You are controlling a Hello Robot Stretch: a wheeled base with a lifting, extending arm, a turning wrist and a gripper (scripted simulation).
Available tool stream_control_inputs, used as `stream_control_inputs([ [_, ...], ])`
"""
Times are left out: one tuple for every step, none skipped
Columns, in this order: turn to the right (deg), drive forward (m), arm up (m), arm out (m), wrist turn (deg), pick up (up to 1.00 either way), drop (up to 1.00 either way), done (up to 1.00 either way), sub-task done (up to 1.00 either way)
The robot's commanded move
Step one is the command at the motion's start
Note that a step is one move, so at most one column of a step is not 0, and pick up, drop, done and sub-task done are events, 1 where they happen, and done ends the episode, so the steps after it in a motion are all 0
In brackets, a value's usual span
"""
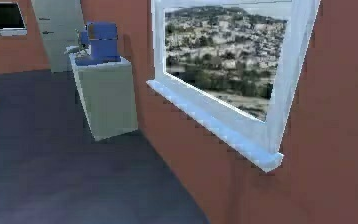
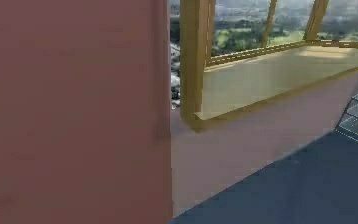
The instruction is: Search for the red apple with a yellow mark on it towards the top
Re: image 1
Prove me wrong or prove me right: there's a pale green cabinet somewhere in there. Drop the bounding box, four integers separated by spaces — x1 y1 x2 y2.
65 45 140 142

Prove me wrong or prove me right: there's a blue coffee machine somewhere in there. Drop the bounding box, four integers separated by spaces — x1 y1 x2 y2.
74 21 122 67

